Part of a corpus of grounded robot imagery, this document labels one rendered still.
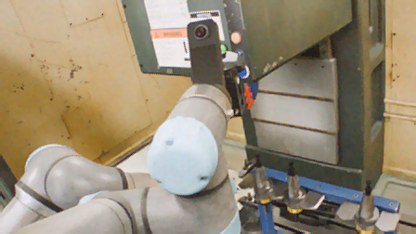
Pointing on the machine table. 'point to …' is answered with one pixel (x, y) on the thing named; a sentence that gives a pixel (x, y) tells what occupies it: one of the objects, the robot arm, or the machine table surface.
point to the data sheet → (167, 13)
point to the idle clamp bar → (310, 211)
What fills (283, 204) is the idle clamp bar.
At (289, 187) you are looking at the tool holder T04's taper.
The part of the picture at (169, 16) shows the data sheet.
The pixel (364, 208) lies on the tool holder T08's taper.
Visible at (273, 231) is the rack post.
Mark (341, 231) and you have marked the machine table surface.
